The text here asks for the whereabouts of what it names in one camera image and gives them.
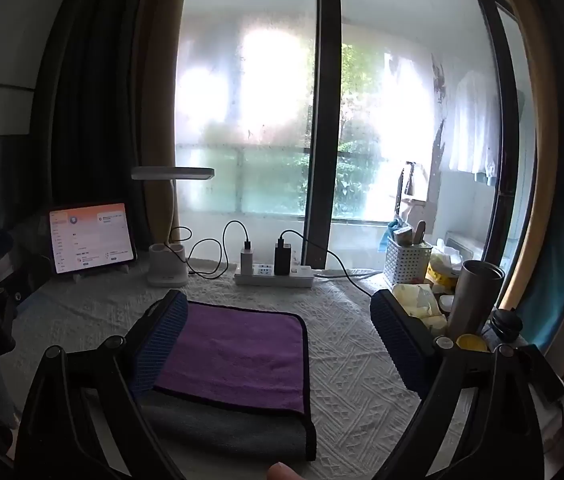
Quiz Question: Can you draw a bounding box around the black charger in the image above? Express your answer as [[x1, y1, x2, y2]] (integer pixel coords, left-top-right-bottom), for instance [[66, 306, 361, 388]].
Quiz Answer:
[[274, 242, 292, 276]]

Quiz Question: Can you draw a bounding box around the blue curtain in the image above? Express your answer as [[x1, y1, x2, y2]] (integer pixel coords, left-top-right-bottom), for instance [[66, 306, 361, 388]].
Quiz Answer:
[[516, 7, 564, 352]]

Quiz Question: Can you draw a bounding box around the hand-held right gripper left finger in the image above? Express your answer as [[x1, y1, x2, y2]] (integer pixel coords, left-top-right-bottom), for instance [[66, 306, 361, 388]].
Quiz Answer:
[[14, 290, 190, 480]]

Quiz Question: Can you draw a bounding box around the long black charger cable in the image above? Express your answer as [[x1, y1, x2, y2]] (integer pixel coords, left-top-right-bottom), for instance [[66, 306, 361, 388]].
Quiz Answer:
[[279, 229, 388, 302]]

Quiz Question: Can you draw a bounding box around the dark curtain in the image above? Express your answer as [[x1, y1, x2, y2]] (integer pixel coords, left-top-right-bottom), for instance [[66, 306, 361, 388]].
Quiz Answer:
[[48, 0, 159, 243]]

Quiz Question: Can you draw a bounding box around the grey towel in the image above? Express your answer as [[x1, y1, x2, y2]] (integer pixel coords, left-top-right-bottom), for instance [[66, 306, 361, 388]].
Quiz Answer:
[[139, 387, 318, 462]]

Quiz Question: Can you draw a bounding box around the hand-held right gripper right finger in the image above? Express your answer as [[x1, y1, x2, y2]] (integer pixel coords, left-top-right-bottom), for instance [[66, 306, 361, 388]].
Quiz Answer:
[[371, 290, 545, 480]]

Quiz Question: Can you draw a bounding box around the white patterned tablecloth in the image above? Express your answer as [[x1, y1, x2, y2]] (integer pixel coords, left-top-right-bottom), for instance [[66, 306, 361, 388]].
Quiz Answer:
[[0, 257, 470, 480]]

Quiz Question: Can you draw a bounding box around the yellow lid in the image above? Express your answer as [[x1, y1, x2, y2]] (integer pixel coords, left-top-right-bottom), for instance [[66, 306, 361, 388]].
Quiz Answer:
[[455, 333, 489, 354]]

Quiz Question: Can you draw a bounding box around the steel tumbler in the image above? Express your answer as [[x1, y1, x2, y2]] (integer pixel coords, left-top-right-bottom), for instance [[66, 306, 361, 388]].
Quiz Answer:
[[445, 259, 506, 339]]

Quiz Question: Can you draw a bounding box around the blue cloth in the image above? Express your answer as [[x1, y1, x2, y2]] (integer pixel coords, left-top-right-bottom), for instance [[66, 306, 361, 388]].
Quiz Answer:
[[376, 217, 404, 254]]

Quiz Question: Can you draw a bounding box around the black window frame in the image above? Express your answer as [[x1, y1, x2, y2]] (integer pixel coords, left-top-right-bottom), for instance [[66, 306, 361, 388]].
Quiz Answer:
[[303, 0, 344, 269]]

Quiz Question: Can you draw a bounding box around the yellow tissue pack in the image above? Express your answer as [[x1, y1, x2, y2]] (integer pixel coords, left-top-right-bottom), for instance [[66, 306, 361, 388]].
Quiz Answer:
[[428, 240, 465, 289]]

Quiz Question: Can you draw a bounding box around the brown curtain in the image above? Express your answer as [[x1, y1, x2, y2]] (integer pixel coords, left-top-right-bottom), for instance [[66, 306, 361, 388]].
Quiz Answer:
[[484, 0, 560, 311], [133, 0, 194, 257]]

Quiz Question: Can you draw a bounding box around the person's right hand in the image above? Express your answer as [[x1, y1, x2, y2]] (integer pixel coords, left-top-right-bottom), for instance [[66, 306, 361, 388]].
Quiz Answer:
[[267, 462, 304, 480]]

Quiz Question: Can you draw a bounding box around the tablet with lit screen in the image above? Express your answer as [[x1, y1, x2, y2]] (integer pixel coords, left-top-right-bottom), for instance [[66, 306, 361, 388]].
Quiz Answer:
[[48, 203, 137, 275]]

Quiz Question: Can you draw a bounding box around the white tablet stand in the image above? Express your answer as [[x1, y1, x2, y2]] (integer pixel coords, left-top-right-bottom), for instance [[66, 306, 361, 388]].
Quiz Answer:
[[59, 264, 130, 284]]

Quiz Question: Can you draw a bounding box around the white plastic basket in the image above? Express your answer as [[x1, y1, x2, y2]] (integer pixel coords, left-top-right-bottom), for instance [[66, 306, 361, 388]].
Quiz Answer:
[[383, 237, 434, 289]]

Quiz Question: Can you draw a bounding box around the white desk lamp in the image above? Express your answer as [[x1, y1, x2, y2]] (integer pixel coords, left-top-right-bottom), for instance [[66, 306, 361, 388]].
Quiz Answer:
[[131, 166, 215, 288]]

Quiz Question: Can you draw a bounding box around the cream packet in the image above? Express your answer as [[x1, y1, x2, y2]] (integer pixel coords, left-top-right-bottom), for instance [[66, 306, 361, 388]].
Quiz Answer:
[[392, 282, 449, 334]]

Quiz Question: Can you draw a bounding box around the white power strip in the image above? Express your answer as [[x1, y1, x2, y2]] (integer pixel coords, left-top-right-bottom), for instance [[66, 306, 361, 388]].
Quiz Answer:
[[233, 264, 315, 289]]

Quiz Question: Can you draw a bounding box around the purple towel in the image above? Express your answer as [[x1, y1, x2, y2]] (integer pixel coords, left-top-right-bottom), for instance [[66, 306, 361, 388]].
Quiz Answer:
[[154, 301, 310, 417]]

